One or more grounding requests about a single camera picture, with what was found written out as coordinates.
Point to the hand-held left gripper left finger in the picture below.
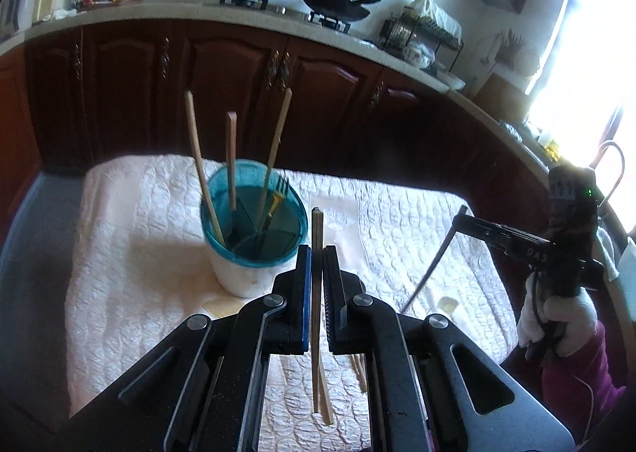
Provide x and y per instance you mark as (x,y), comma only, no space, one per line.
(307,293)

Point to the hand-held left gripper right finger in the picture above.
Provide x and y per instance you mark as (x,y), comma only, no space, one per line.
(328,293)

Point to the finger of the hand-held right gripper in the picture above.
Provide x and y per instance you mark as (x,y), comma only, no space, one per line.
(502,233)

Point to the light wooden chopstick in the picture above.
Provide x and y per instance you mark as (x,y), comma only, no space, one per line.
(277,139)
(316,228)
(358,372)
(328,402)
(198,154)
(231,159)

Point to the white utensil holder teal rim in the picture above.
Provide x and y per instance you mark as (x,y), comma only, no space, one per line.
(243,273)

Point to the dark chopstick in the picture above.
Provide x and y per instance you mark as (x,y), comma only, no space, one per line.
(432,263)

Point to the person's right forearm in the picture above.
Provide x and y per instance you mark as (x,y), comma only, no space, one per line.
(581,382)

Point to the person's right hand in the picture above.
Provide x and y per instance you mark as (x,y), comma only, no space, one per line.
(566,323)

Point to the small pale table object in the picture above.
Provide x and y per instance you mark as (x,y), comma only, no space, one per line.
(445,307)

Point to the cardboard box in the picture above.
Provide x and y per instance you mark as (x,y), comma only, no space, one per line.
(502,97)

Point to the white quilted table cover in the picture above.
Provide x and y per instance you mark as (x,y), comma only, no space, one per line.
(149,243)

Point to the brown wooden base cabinets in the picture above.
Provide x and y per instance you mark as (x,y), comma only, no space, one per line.
(223,94)

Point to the white plastic bag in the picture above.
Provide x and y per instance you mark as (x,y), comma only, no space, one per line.
(432,12)

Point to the gas stove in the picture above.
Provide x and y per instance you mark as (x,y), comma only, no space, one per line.
(283,10)

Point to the black wok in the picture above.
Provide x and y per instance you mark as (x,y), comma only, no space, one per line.
(333,2)

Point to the grey kitchen countertop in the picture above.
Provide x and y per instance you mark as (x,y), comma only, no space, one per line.
(174,10)

